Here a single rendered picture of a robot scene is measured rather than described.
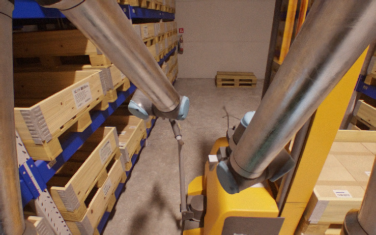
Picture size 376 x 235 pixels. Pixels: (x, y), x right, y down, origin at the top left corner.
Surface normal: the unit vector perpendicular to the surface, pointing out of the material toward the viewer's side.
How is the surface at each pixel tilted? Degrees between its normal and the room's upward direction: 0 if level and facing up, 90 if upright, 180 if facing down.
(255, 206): 0
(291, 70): 88
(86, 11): 121
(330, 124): 90
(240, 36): 90
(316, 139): 90
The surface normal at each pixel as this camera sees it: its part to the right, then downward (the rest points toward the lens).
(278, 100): -0.84, 0.30
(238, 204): -0.02, -0.88
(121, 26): 0.90, 0.26
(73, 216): -0.08, 0.46
